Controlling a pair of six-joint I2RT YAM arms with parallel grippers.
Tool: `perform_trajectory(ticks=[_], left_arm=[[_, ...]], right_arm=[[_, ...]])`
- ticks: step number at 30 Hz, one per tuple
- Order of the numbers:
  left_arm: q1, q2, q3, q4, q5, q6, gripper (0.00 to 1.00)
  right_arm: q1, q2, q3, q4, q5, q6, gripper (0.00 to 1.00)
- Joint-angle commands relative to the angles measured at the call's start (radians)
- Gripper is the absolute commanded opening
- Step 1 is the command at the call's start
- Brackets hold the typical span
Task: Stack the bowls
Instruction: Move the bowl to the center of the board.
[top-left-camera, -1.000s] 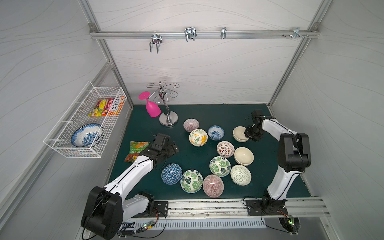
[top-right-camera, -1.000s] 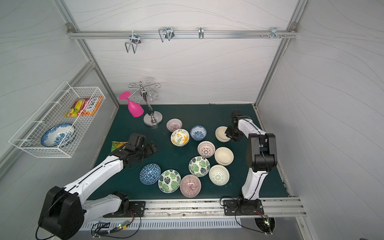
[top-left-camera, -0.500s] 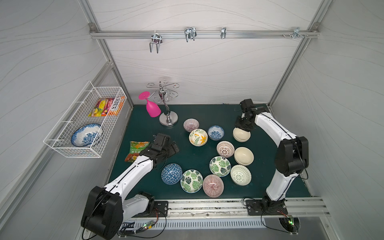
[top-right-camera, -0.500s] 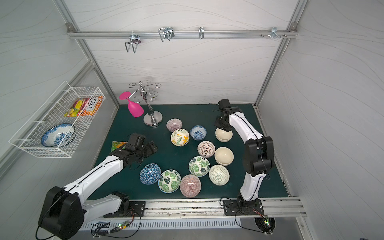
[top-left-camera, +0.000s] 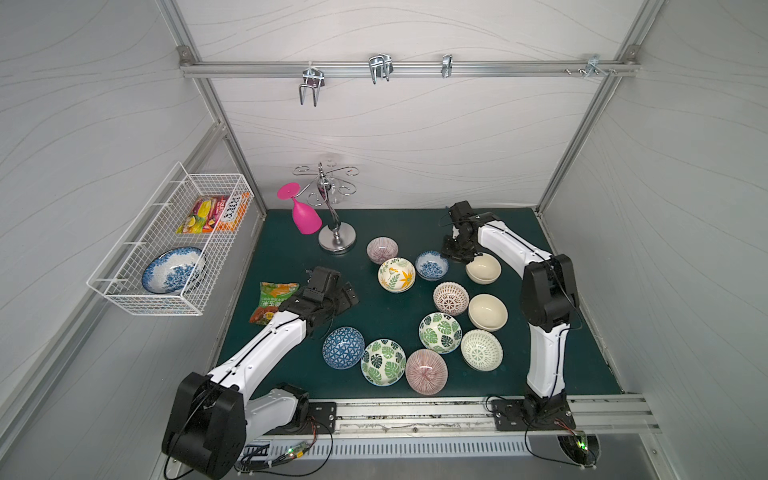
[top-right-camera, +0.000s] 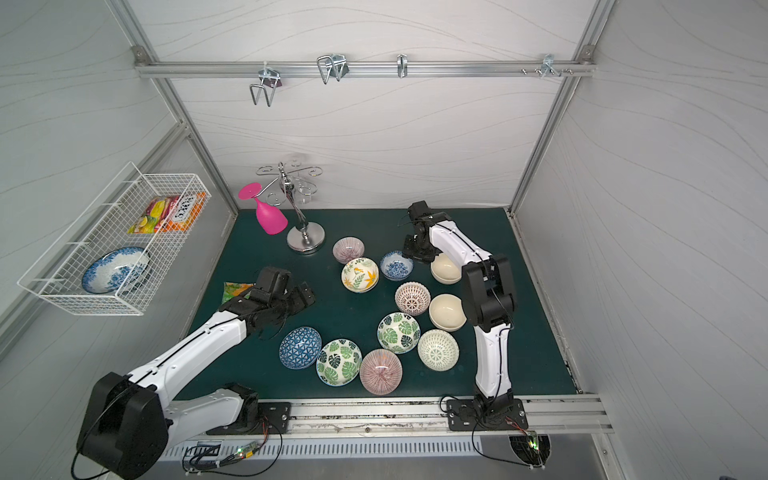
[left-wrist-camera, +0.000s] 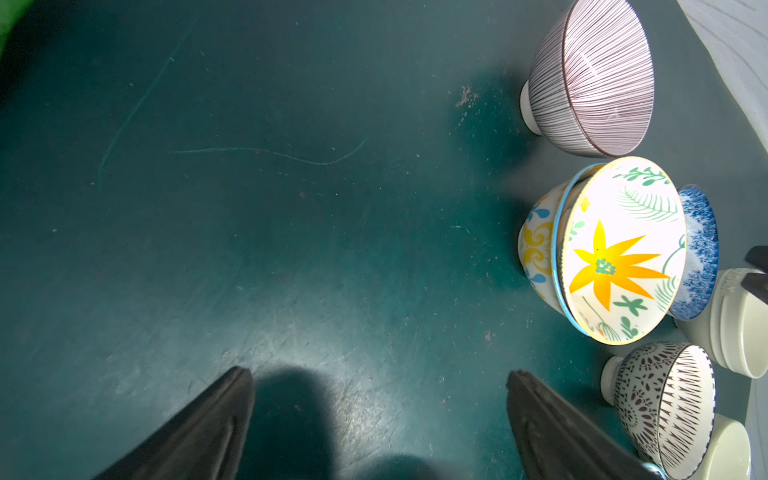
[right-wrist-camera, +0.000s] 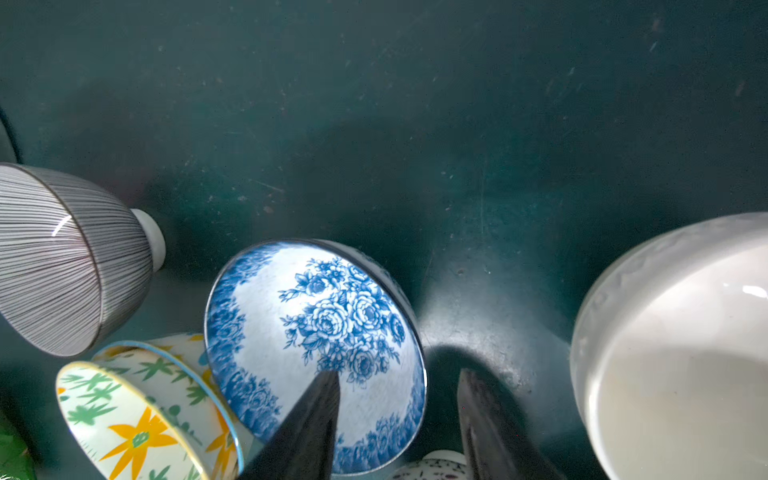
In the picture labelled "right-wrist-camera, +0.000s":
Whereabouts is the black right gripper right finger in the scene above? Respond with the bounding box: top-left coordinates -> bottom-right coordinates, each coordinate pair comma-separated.
456,368 -> 564,479

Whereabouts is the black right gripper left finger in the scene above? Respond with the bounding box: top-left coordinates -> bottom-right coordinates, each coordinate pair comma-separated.
239,371 -> 340,480

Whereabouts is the small blue floral bowl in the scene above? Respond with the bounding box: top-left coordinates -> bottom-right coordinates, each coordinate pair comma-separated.
204,239 -> 427,476

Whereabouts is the yellow leaf pattern bowl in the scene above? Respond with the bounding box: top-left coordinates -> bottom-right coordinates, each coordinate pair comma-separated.
56,358 -> 211,479

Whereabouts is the green leaf bowl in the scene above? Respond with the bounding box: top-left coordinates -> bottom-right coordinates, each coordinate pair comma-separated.
0,413 -> 37,480

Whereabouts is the red lattice pattern bowl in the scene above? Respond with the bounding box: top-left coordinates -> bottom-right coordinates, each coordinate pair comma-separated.
390,450 -> 468,480

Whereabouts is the yellow blue flower bowl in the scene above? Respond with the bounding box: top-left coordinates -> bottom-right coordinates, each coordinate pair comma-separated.
92,333 -> 254,479

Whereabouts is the cream bowl far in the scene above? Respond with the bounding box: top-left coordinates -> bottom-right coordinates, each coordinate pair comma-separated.
570,212 -> 767,479

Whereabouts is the green table mat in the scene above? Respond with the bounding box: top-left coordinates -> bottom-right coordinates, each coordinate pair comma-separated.
1,1 -> 767,479

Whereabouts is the pink striped bowl far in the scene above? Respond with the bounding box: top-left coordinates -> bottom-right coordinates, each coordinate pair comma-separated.
1,163 -> 166,357

